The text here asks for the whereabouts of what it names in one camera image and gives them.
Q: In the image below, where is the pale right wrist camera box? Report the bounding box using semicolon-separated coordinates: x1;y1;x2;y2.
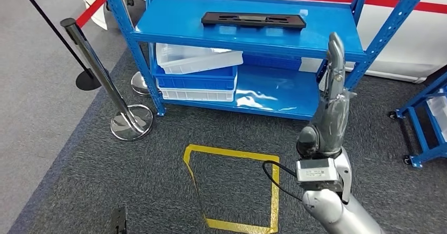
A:
296;158;345;192

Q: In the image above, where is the blue wheeled cart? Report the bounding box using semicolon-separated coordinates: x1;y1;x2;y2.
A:
388;72;447;169

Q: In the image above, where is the yellow floor tape square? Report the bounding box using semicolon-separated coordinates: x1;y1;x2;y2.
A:
183;144;281;234

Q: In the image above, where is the black plastic plate frame part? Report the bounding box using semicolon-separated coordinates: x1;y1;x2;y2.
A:
201;12;307;30

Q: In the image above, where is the clear plastic bin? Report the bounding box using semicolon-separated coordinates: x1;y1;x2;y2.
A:
426;94;447;142

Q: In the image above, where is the white car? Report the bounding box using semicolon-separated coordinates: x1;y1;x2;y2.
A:
76;0;447;84

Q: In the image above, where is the white plastic bin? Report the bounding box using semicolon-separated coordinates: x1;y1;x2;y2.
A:
156;82;237;103
156;43;244;75

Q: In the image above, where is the thin black stanchion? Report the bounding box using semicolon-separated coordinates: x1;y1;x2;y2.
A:
14;0;102;91

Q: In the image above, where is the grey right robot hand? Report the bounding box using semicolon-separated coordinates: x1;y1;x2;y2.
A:
296;32;357;158

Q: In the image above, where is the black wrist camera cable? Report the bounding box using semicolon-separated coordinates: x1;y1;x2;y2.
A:
261;161;305;202

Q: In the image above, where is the blue metal shelf rack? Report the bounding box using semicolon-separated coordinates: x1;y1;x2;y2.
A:
99;0;435;121

